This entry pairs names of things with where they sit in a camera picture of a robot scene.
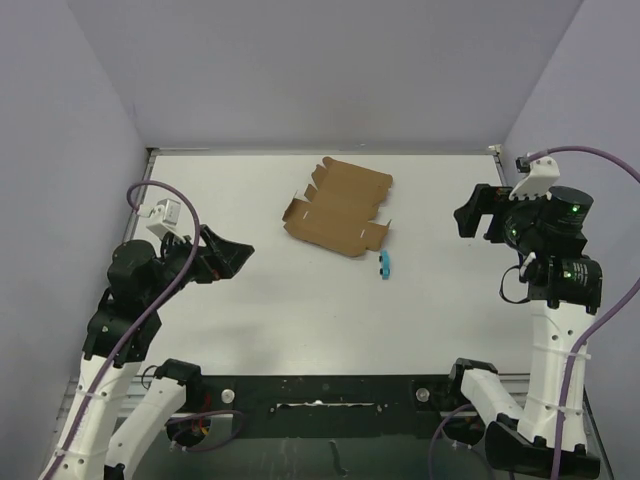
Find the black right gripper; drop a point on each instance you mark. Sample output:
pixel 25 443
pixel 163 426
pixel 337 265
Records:
pixel 486 199

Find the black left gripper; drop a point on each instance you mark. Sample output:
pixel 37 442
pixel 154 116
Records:
pixel 221 257

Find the brown cardboard paper box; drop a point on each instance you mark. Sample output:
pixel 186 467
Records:
pixel 339 208

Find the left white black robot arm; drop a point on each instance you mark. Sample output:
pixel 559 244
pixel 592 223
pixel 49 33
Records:
pixel 141 278

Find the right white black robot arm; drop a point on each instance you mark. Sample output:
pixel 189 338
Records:
pixel 564 289

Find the small blue toy car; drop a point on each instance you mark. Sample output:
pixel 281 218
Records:
pixel 385 265

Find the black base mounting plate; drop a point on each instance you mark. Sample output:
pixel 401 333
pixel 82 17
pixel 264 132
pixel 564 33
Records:
pixel 329 406

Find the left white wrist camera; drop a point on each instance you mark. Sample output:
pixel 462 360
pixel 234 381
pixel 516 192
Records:
pixel 162 218

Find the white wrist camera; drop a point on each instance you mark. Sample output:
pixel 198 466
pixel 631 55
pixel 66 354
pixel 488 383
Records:
pixel 162 218
pixel 540 175

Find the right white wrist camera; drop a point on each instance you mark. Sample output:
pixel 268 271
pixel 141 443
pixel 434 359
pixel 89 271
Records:
pixel 540 175

